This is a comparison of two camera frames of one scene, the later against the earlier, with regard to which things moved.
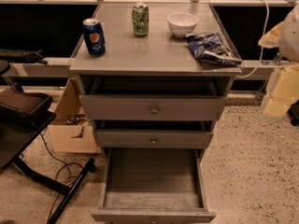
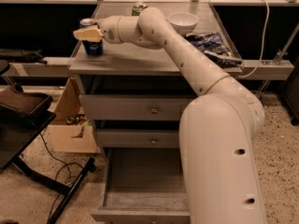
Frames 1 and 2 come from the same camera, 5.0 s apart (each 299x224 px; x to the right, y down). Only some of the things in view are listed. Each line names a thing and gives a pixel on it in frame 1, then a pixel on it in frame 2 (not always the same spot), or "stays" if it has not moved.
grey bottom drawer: (152, 186) stays
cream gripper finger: (271, 39) -> (92, 34)
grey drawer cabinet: (146, 94) stays
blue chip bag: (209, 47) stays
